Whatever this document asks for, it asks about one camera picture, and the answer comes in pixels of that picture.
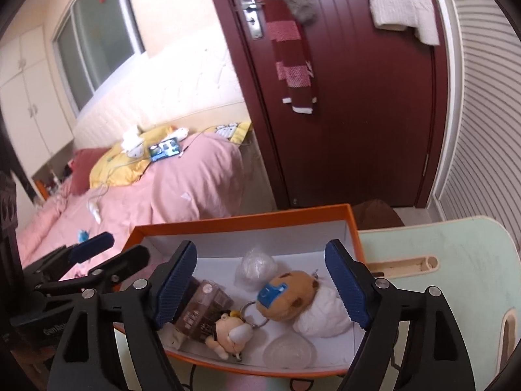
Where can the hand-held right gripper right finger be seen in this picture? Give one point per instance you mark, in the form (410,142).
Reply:
(349,289)

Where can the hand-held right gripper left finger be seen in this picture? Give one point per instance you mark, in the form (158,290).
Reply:
(176,287)

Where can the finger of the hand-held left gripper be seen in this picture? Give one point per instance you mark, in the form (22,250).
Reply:
(122,261)
(91,246)

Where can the orange cardboard box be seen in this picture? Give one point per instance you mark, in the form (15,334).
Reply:
(285,234)

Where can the small blue toy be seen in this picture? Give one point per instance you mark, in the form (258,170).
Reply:
(83,236)

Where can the brown printed carton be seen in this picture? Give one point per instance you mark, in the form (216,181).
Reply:
(203,313)

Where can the brown and white plush toy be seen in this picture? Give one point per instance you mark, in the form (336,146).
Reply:
(285,301)

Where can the dark red pillow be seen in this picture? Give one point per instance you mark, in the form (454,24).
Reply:
(83,169)

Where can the brown stool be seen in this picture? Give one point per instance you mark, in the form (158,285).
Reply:
(378,214)

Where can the yellow pillow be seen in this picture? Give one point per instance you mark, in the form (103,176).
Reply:
(116,169)

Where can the crumpled white plastic bag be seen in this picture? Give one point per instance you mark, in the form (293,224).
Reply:
(256,266)

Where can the clear plastic lid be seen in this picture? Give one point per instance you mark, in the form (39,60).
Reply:
(289,352)

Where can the pink blanket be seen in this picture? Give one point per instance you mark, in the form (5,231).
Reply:
(171,187)

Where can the white tissue holder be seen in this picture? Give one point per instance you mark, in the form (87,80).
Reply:
(132,144)

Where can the smartphone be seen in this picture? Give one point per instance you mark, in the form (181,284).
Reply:
(165,149)

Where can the white wardrobe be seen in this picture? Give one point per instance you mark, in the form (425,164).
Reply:
(28,102)

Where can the yellow printed cushion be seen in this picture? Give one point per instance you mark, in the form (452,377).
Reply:
(228,131)

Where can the white padded headboard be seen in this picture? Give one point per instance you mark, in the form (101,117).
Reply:
(171,89)

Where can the dark red wooden door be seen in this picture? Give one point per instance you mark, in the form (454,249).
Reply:
(366,110)

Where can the window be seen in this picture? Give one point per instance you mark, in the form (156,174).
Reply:
(97,44)

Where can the white louvred door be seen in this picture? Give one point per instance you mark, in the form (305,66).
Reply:
(484,110)

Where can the red white striped scarf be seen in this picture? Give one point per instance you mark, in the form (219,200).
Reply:
(287,32)

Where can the white knitted garment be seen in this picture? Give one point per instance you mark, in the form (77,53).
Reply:
(403,0)

